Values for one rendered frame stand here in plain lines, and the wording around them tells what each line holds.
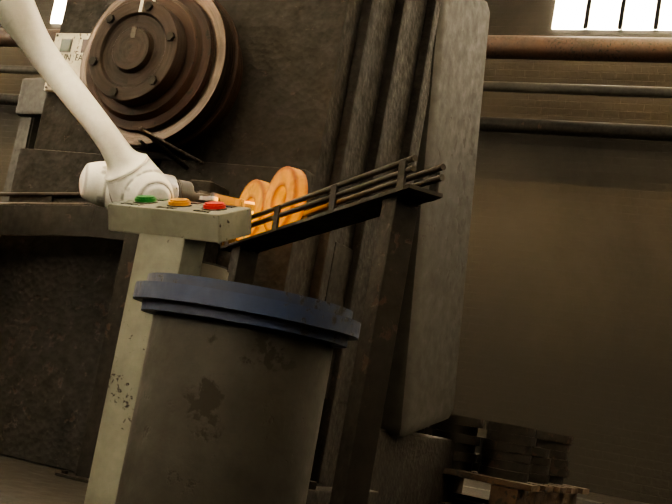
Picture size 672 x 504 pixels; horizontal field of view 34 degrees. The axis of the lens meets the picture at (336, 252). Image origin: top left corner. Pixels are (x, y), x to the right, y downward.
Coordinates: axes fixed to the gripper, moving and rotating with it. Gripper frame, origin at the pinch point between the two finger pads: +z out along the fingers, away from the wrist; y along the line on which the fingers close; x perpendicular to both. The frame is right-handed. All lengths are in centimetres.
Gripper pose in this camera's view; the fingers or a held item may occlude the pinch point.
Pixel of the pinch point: (253, 208)
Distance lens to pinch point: 262.6
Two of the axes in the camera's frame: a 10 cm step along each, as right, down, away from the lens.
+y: 4.9, -0.3, -8.7
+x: 1.0, -9.9, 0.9
